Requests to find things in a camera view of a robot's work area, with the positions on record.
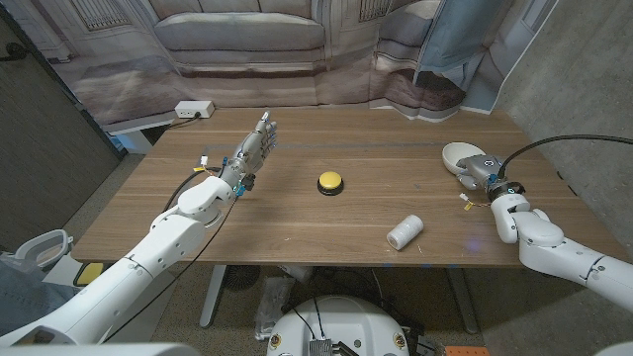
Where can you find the right wrist connector yellow tag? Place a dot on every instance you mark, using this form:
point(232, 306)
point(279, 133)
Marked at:
point(464, 196)

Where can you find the wrist connector yellow tag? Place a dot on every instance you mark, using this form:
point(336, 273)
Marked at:
point(464, 196)
point(204, 159)

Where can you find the orange box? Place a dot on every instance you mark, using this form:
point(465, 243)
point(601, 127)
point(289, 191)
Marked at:
point(467, 351)

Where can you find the white crumpled bag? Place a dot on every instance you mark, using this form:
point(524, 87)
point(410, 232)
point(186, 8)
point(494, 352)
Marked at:
point(299, 273)

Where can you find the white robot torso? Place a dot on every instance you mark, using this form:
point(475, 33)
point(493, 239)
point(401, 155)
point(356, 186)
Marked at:
point(341, 321)

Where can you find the grey perforated partition panel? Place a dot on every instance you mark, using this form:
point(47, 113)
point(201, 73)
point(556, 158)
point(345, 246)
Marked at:
point(49, 148)

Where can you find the white power strip box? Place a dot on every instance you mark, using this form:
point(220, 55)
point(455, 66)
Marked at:
point(194, 109)

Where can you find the white table leg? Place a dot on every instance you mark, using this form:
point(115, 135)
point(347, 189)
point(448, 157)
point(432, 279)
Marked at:
point(212, 296)

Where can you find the clear plastic bag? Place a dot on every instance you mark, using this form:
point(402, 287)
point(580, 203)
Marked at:
point(274, 301)

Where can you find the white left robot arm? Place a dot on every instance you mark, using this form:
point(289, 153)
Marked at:
point(163, 242)

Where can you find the yellow button with black base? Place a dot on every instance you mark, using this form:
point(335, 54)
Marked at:
point(330, 180)

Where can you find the blue denim trouser leg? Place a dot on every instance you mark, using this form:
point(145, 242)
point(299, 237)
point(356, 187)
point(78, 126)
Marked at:
point(25, 296)

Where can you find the grey five-finger right hand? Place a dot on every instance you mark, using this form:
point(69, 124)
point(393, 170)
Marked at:
point(482, 168)

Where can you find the black wall hook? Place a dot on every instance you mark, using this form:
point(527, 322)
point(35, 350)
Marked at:
point(15, 50)

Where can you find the grey five-finger left hand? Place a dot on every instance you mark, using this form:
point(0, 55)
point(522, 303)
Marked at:
point(252, 151)

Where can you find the white ribbed bowl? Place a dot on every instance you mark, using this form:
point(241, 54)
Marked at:
point(457, 154)

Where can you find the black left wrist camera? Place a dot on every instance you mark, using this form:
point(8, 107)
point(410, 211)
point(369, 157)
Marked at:
point(248, 180)

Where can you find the grey table leg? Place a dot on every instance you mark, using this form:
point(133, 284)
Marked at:
point(462, 301)

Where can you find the yellow and black pad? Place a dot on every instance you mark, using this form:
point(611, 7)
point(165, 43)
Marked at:
point(91, 273)

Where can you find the left wrist connector yellow tag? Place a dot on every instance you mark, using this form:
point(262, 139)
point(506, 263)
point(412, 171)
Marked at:
point(204, 159)

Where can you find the white grey rimmed container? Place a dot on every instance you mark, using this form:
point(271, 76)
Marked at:
point(44, 249)

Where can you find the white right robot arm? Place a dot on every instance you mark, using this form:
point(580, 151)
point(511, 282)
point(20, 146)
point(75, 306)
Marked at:
point(544, 242)

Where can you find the printed living room backdrop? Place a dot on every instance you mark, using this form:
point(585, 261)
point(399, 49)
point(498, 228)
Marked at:
point(237, 49)

